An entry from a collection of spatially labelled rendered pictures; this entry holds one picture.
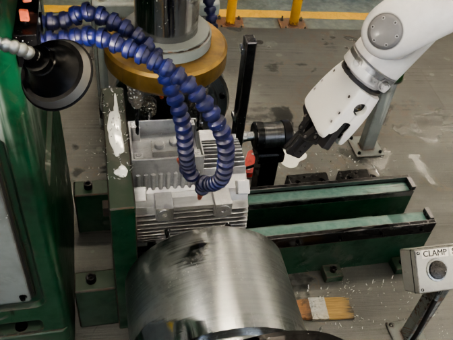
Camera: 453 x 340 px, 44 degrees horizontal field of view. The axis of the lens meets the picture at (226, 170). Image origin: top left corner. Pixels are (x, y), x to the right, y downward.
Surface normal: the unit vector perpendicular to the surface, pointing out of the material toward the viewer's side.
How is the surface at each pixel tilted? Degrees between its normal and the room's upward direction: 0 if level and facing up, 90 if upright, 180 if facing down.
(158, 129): 90
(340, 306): 2
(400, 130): 0
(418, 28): 76
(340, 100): 60
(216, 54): 0
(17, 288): 90
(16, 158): 90
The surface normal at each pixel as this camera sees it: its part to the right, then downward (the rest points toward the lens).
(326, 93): -0.83, -0.28
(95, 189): 0.09, -0.71
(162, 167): 0.18, 0.70
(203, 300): -0.14, -0.67
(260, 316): 0.37, -0.70
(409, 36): -0.28, 0.54
